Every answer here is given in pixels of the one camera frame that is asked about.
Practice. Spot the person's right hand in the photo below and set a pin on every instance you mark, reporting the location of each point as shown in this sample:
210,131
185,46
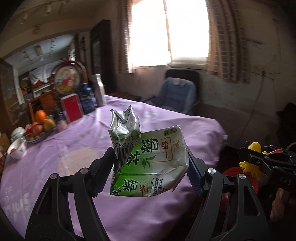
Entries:
278,208

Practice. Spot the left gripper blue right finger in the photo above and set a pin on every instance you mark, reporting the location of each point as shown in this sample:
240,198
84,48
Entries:
194,175

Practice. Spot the white floral bowl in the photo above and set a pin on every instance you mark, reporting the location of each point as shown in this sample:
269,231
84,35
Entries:
17,149

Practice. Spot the purple tablecloth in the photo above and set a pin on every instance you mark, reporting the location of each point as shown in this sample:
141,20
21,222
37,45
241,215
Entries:
48,193

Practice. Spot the dark supplement jar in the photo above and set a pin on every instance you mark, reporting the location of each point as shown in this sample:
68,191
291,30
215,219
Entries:
60,120

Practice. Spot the blue fruit plate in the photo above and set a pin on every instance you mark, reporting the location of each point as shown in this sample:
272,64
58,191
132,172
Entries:
30,138

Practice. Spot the green white snack packet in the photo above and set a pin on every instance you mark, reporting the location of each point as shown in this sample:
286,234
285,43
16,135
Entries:
147,164

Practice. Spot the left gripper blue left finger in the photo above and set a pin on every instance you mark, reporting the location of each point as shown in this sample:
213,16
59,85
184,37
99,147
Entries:
101,170

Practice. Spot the red box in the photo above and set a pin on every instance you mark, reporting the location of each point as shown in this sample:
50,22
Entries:
72,107

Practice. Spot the wooden glass cabinet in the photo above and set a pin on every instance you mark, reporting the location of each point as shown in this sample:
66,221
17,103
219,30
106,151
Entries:
11,110

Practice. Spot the blue fish oil bottle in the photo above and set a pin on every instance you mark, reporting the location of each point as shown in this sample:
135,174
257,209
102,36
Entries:
87,103

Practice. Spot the round framed fruit picture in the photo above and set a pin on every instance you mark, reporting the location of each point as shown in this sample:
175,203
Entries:
66,77

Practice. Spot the silver metal bottle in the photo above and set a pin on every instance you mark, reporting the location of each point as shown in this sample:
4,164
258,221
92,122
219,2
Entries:
98,90

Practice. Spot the yellow pear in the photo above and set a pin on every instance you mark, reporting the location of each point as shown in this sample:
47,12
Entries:
49,124

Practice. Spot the red apple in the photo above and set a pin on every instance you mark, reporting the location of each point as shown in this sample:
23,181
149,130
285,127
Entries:
37,129

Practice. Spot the yellow foam net flower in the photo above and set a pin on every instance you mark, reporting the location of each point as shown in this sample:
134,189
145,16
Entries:
252,153

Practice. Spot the white lidded porcelain pot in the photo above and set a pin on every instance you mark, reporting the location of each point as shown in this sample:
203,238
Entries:
17,133

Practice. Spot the orange fruit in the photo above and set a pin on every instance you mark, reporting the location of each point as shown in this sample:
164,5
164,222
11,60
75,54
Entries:
40,117

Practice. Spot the black chair with blue cushion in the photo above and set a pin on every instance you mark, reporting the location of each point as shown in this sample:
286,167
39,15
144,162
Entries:
179,91

